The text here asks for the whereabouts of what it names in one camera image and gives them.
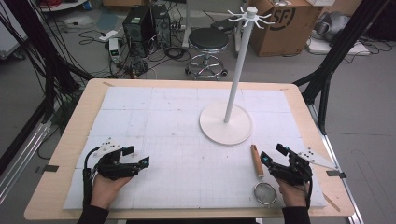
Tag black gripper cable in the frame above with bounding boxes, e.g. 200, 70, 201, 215
303, 181, 314, 210
81, 146, 101, 207

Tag black tape strip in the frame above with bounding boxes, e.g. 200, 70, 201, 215
35, 164, 60, 175
326, 170, 347, 179

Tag white pole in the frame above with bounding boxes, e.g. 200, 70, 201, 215
181, 0, 192, 49

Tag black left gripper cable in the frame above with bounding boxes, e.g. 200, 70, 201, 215
81, 146, 101, 207

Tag large cardboard box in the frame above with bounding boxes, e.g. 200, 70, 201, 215
248, 0, 325, 58

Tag wooden handled metal strainer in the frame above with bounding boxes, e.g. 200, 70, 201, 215
250, 144, 278, 208

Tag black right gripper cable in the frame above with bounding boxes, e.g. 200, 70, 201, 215
303, 181, 314, 210

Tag grey computer tower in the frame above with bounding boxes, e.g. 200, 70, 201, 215
151, 4, 173, 49

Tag person's left hand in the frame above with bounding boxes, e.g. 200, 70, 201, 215
90, 174, 134, 210

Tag black computer tower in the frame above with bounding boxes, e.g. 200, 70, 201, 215
122, 5, 157, 59

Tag coiled black cable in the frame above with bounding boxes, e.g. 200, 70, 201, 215
163, 46, 191, 63

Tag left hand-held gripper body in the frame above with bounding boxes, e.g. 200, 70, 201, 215
92, 137, 140, 181

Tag aluminium rail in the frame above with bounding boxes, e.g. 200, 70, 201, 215
307, 104, 366, 224
0, 119, 53, 203

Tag brown tape strip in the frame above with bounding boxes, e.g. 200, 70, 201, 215
321, 192, 342, 213

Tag white flat board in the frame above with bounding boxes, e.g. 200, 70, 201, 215
305, 36, 372, 57

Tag grey bag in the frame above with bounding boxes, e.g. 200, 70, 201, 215
313, 11, 352, 42

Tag white hook rack stand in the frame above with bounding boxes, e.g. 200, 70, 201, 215
199, 6, 276, 147

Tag white power strip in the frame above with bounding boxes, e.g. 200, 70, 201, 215
98, 29, 120, 43

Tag white foam mat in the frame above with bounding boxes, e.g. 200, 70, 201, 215
63, 86, 328, 210

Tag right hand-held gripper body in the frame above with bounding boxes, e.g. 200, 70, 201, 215
269, 147, 339, 187

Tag black round stool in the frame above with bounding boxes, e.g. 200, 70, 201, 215
185, 27, 230, 81

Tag white device with green label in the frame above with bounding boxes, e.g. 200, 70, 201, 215
108, 37, 122, 63

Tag person's right hand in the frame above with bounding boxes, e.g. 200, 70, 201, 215
275, 178, 310, 208

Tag black metal stand with cables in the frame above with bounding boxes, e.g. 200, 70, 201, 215
0, 0, 95, 125

